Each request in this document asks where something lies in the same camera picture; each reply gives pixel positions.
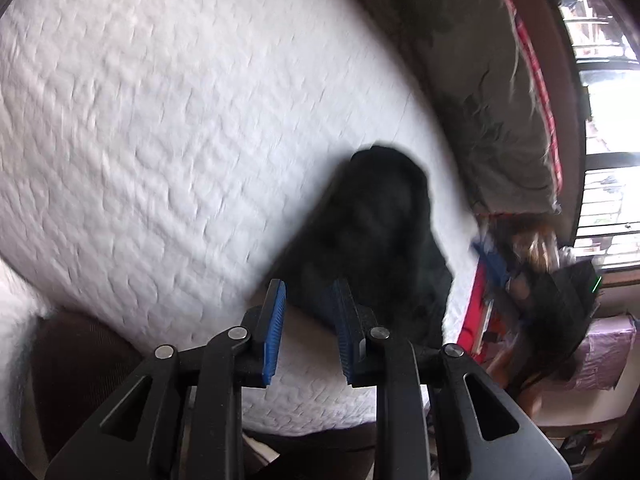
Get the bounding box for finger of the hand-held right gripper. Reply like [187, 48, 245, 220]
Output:
[472, 240, 517, 291]

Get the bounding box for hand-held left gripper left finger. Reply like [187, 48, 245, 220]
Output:
[45, 279, 288, 480]

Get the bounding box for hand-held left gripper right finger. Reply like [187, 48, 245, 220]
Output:
[331, 279, 573, 480]

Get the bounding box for black pants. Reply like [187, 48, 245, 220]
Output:
[272, 144, 456, 356]

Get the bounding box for purple wrapped box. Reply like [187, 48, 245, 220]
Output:
[570, 315, 638, 391]

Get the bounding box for grey floral pillow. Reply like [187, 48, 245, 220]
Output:
[350, 0, 563, 216]

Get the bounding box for red patterned blanket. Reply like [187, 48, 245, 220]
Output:
[495, 0, 565, 196]

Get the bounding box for barred window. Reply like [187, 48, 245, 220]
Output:
[540, 0, 640, 271]

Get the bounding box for white quilted mattress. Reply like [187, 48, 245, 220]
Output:
[0, 0, 481, 461]

